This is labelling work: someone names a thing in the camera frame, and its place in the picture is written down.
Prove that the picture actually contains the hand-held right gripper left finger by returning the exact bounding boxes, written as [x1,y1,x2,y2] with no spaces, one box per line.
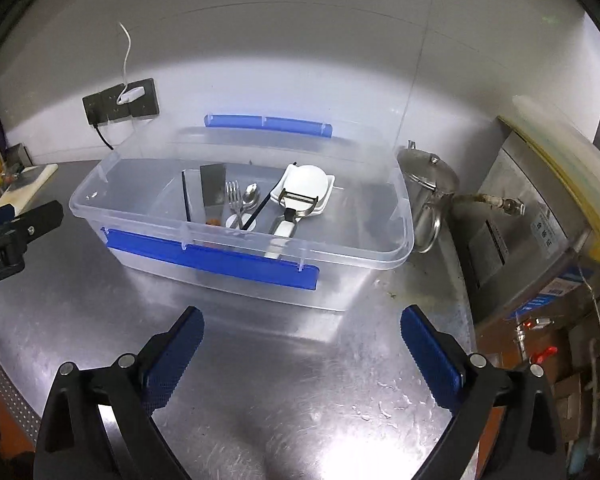
[32,305,205,480]

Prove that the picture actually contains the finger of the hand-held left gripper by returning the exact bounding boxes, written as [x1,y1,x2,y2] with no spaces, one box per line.
[9,200,65,250]

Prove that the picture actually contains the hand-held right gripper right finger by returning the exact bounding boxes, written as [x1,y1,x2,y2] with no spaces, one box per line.
[400,304,567,480]

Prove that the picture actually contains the clear storage box blue handles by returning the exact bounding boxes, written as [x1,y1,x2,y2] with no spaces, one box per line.
[69,114,415,313]

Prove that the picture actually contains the white rice paddle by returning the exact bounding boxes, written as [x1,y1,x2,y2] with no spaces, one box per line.
[279,164,329,218]

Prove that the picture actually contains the wooden cutting board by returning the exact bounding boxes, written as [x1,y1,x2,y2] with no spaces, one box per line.
[0,164,59,211]

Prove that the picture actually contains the stainless steel appliance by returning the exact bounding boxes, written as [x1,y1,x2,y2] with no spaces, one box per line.
[460,127,600,321]

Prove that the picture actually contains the metal fork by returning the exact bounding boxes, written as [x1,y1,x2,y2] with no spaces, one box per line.
[225,180,246,230]

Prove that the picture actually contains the stainless steel kettle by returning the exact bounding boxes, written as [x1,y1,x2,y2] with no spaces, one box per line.
[396,140,462,254]

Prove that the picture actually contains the metal spoon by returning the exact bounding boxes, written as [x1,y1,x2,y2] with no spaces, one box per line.
[241,183,262,213]

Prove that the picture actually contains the white rectangular dish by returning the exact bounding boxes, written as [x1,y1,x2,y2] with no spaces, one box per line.
[269,166,337,217]

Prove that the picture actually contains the black metal peeler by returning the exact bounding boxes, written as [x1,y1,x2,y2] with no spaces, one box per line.
[266,189,319,261]

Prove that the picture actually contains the black power cable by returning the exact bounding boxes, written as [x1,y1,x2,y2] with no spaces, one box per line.
[92,120,115,151]

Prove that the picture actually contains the red valve handle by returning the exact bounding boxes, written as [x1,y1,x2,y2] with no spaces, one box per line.
[530,344,559,365]

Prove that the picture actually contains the black wall socket panel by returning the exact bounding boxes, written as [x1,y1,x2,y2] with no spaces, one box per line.
[82,78,160,126]

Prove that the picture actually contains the white plug with cable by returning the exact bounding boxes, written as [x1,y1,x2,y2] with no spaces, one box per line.
[115,22,146,107]

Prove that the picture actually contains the brass hose valve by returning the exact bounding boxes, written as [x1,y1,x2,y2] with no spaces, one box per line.
[452,192,527,217]

